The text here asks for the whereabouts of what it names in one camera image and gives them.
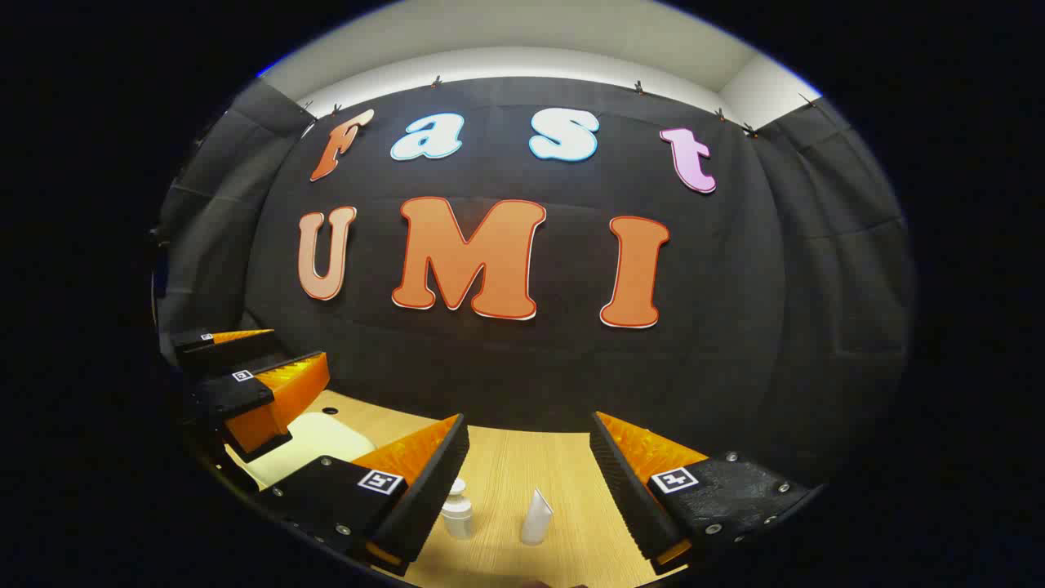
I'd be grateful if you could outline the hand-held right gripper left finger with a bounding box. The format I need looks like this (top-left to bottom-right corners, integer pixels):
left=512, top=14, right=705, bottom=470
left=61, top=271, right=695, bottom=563
left=260, top=413, right=471, bottom=577

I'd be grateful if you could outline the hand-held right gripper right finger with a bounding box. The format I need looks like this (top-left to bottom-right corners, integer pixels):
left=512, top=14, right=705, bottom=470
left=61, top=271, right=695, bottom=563
left=589, top=411, right=817, bottom=577

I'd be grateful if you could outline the white pump bottle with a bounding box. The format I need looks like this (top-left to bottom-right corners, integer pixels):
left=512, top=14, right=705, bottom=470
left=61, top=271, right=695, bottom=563
left=441, top=478, right=476, bottom=540

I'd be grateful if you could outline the white squeeze tube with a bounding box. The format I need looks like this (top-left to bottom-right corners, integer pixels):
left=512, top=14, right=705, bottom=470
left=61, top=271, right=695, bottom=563
left=520, top=488, right=554, bottom=546

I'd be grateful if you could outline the black backdrop cloth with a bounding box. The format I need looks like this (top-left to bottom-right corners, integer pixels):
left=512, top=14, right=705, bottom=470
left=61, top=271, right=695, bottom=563
left=155, top=76, right=915, bottom=491

